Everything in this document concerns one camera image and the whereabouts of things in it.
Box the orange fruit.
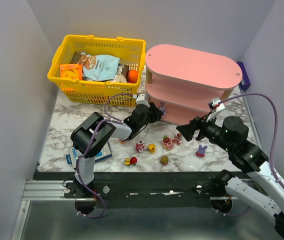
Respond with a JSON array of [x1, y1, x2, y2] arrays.
[[127, 69, 139, 84]]

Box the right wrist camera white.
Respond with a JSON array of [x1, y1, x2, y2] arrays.
[[206, 97, 225, 122]]

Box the yellow duck toy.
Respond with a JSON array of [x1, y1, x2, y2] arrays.
[[147, 143, 156, 154]]

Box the yellow plastic shopping basket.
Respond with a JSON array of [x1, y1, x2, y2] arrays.
[[47, 34, 146, 107]]

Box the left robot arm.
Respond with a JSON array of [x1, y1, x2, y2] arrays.
[[70, 102, 163, 196]]

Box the white round container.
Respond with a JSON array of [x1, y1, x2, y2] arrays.
[[111, 73, 127, 83]]

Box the blue boxed product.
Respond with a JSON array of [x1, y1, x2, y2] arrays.
[[65, 142, 112, 171]]

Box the purple box behind shelf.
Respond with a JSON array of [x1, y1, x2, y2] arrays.
[[237, 61, 251, 92]]

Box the strawberry tart toy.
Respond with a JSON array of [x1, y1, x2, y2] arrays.
[[162, 135, 174, 150]]

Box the orange snack box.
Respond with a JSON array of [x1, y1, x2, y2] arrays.
[[60, 64, 82, 81]]

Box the small purple bunny toy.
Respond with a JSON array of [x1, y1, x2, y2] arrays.
[[196, 144, 208, 158]]

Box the pink three-tier shelf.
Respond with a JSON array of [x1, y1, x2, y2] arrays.
[[145, 44, 242, 125]]

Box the pink strawberry bear toy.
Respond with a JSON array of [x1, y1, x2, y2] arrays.
[[172, 133, 182, 146]]

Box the red yellow mushroom toy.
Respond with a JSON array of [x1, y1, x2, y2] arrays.
[[124, 157, 138, 166]]

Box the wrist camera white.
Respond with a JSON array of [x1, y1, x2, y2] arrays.
[[132, 93, 150, 108], [206, 97, 225, 122]]

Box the black mounting rail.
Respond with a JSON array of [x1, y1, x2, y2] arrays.
[[33, 171, 257, 210]]

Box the purple bunny cup toy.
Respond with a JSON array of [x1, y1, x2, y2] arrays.
[[118, 139, 126, 144]]

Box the dark brown packet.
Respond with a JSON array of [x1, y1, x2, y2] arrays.
[[70, 51, 81, 64]]

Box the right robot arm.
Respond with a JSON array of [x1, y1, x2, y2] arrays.
[[176, 116, 284, 239]]

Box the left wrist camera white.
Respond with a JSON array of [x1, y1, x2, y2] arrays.
[[132, 93, 150, 108]]

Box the purple bunny donut toy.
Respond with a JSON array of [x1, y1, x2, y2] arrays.
[[158, 101, 166, 116]]

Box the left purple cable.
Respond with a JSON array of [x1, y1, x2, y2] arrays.
[[75, 93, 137, 219]]

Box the olive brown round toy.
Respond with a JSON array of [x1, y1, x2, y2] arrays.
[[160, 155, 169, 166]]

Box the light blue snack bag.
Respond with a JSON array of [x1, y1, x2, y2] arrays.
[[78, 52, 120, 82]]

